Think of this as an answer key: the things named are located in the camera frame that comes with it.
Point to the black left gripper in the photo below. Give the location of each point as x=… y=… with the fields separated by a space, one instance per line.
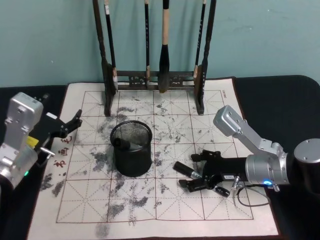
x=47 y=130

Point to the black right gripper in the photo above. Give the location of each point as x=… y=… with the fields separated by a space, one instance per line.
x=227 y=170

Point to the black mesh pen holder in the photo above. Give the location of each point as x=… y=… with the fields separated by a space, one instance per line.
x=132 y=162

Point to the ink-stained gridded calligraphy felt mat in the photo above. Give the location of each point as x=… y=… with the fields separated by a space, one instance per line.
x=175 y=205

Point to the dark wooden brush rack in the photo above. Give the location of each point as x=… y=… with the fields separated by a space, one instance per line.
x=108 y=82

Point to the thin black white-tipped hanging brush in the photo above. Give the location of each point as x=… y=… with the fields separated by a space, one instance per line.
x=110 y=45

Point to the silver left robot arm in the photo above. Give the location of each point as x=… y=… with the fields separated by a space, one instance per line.
x=18 y=120

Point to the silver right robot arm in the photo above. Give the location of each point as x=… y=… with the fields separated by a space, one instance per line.
x=272 y=160

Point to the thin black brown-tipped hanging brush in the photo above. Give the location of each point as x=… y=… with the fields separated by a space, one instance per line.
x=200 y=42

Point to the black table cloth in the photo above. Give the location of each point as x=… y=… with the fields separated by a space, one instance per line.
x=277 y=100

